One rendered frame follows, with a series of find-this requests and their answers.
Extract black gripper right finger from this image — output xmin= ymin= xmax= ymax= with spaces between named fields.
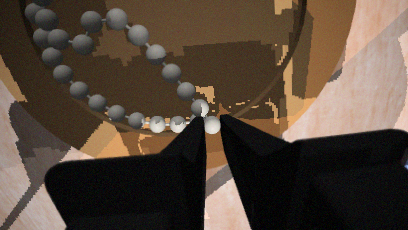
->
xmin=220 ymin=114 xmax=408 ymax=230

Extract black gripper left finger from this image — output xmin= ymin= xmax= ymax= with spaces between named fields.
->
xmin=44 ymin=116 xmax=207 ymax=230

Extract tan round board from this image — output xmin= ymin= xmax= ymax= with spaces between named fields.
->
xmin=0 ymin=0 xmax=356 ymax=158

